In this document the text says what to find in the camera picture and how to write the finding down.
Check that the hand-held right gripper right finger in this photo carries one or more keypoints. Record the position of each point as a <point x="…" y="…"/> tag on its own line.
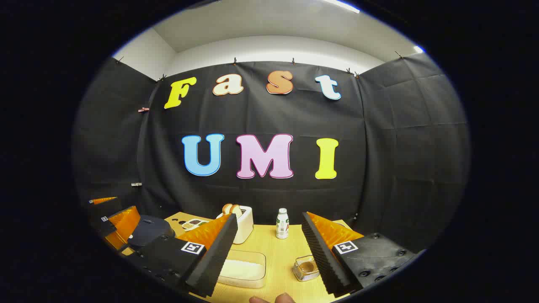
<point x="316" y="252"/>

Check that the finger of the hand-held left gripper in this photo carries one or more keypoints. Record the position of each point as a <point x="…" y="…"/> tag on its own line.
<point x="124" y="221"/>
<point x="105" y="207"/>

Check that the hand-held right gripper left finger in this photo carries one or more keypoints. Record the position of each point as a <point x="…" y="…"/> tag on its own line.
<point x="219" y="256"/>

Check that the dark blue rice cooker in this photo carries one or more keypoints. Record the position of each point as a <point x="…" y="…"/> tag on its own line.
<point x="149" y="229"/>

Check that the white rice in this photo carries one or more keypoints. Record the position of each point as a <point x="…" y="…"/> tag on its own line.
<point x="242" y="270"/>

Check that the clear plastic container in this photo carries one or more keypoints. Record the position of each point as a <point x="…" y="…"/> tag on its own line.
<point x="252" y="256"/>

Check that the white divided grain dish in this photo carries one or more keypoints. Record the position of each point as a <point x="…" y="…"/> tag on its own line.
<point x="194" y="224"/>

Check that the white toaster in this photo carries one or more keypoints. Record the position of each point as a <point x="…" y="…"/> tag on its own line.
<point x="246" y="225"/>

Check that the white milk bottle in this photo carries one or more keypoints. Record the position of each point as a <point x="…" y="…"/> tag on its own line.
<point x="282" y="225"/>

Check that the black backdrop cloth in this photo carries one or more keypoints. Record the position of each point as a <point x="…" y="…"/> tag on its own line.
<point x="269" y="193"/>

